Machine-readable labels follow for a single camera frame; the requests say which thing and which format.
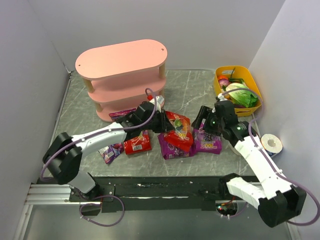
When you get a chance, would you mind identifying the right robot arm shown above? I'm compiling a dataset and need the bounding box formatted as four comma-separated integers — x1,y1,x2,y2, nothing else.
191,100,307,228

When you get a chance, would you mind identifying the yellow plastic basket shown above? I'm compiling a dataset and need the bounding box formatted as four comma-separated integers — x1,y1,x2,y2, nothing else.
213,65,262,117

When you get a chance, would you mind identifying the black base frame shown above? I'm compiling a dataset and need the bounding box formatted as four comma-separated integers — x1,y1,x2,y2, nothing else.
68,176,261,213

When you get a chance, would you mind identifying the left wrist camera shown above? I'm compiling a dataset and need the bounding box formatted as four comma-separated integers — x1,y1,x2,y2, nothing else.
147,94,166,111

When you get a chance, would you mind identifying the red fruit candy bag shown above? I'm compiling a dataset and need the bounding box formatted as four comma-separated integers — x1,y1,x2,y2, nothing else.
164,111,194,152
123,130,152,155

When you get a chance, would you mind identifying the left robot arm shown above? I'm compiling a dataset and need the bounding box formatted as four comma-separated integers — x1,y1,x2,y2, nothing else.
42,101,174,198

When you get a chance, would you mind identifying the pink three-tier shelf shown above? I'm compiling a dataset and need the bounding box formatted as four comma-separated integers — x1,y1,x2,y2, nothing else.
75,39,168,122

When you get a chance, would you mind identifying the white tape roll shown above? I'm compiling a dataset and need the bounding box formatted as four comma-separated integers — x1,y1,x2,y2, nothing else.
260,134,283,158

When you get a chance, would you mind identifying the purple grape candy bag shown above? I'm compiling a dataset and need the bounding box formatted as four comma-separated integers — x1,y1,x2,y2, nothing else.
193,129,222,155
157,133,196,160

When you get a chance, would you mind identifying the purple Fox's berries bag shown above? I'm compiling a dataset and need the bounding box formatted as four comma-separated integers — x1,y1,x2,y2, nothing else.
108,108,136,121
98,143,124,165

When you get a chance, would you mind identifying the red toy vegetable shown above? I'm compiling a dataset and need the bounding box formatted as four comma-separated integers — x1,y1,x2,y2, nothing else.
217,75,230,88

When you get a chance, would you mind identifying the green toy cabbage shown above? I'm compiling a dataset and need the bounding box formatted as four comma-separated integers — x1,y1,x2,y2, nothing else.
225,82,258,108

